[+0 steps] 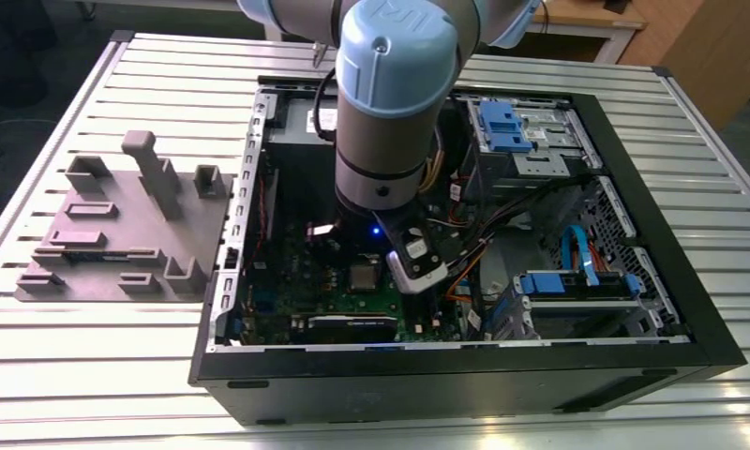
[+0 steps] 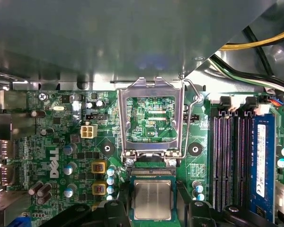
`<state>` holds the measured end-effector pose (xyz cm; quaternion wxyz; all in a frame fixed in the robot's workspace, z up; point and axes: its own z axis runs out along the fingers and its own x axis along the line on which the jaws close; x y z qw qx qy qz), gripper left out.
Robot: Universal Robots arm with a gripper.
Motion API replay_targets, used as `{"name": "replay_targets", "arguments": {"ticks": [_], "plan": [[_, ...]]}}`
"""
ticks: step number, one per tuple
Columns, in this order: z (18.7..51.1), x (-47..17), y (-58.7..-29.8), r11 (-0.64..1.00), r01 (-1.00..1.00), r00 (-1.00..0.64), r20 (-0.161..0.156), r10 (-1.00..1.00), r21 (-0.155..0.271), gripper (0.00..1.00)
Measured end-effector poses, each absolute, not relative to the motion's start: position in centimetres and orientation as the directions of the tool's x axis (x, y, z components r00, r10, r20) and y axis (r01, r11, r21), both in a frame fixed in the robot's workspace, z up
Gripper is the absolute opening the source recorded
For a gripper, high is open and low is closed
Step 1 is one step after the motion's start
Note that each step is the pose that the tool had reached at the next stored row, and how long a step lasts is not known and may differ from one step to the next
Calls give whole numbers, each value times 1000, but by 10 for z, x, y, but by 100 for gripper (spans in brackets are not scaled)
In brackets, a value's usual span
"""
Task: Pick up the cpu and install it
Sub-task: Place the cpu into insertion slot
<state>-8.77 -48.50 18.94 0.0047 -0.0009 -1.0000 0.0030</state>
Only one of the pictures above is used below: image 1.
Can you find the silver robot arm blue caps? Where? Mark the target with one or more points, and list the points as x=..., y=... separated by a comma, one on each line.
x=381, y=154

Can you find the brown wooden cabinet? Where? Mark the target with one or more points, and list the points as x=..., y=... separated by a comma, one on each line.
x=713, y=56

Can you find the blue plastic drive latch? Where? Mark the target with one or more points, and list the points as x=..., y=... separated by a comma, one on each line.
x=502, y=126

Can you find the hard disk in blue carrier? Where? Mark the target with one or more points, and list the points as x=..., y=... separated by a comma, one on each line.
x=550, y=283

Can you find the grey metal drive cage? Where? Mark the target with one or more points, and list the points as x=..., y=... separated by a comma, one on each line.
x=537, y=169

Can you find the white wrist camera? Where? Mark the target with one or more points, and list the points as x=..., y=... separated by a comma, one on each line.
x=421, y=276

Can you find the black PC case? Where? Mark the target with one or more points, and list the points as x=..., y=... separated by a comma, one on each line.
x=450, y=389

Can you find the grey power supply unit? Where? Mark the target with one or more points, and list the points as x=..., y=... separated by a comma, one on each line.
x=300, y=178

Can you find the black graphics card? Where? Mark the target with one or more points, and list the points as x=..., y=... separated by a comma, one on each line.
x=350, y=328

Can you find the grey metal disk bay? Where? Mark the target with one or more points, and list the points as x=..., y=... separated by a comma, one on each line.
x=584, y=304

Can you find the green motherboard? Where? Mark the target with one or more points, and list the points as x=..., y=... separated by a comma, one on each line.
x=288, y=290

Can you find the wrist camera blue light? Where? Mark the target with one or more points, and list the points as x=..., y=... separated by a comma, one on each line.
x=321, y=229

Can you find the grey plastic parts rack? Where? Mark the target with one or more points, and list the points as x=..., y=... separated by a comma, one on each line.
x=130, y=234

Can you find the silver square CPU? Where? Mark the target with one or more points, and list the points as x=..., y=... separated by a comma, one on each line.
x=364, y=279

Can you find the green RAM stick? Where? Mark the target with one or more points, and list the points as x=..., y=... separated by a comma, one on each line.
x=93, y=257

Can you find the black RAM stick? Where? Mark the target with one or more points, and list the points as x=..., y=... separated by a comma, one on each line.
x=433, y=309

